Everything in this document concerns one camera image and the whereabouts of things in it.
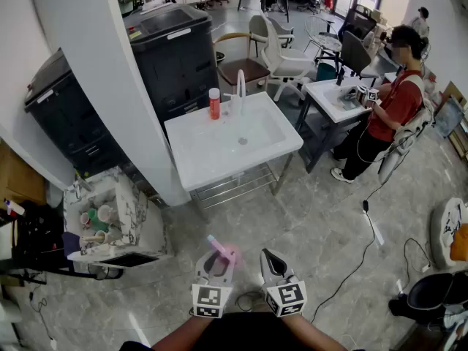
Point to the small white table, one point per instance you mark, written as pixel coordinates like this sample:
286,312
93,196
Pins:
329,101

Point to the pink translucent plastic container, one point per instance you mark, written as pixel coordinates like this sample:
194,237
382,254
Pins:
225,251

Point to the wooden cabinet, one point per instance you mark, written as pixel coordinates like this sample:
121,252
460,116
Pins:
18,177

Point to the green cup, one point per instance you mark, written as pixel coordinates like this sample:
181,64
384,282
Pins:
96,221

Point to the teal bin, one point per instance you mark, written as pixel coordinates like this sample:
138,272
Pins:
326,72

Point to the wooden chair with brown seat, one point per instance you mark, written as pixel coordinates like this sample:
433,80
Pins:
243,69

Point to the black crate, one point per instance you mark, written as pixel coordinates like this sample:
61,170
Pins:
36,240

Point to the red bottle with white cap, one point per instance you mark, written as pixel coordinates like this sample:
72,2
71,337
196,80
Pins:
214,104

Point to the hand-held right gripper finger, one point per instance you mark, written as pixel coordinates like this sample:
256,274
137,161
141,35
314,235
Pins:
266,267
285,272

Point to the purple cloth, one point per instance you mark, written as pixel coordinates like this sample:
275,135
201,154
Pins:
71,243

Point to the white faucet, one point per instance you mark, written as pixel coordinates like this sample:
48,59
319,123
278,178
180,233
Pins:
241,86

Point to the person's black clothing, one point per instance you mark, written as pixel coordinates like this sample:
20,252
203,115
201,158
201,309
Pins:
248,333

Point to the person's left forearm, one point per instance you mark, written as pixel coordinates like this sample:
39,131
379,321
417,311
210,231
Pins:
183,335

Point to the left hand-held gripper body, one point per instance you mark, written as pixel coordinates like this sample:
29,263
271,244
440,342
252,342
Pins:
210,294

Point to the white cushion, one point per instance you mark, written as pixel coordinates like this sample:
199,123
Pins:
440,232

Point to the dark grey chair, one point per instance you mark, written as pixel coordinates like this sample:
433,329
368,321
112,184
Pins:
352,55

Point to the black office chair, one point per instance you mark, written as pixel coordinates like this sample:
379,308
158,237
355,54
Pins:
360,22

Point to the white office chair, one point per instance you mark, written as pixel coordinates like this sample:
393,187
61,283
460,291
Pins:
289,66

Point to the framed picture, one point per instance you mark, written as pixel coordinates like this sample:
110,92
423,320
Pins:
448,117

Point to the person's right forearm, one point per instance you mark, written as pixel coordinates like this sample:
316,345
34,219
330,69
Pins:
311,336

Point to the beige cup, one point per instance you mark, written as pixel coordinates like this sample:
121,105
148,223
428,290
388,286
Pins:
98,237

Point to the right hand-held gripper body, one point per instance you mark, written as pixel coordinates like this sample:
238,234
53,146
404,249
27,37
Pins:
287,296

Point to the black round base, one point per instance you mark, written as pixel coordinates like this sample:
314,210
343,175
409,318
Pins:
220,57

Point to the white cup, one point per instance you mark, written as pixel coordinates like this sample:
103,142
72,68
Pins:
106,213

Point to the beige shell chair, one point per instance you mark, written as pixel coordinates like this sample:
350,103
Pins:
257,28

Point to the white sink table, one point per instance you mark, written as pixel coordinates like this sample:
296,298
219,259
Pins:
204,148

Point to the large dark printer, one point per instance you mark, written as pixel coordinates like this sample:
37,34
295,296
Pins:
69,123
172,68

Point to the black faucet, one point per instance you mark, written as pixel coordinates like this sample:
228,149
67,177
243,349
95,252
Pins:
340,76

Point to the black stool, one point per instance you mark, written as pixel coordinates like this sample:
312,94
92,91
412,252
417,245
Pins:
429,293

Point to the white spray bottle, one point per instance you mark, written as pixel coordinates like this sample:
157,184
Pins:
14,208

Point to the orange cloth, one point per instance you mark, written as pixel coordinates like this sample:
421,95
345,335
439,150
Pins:
460,243

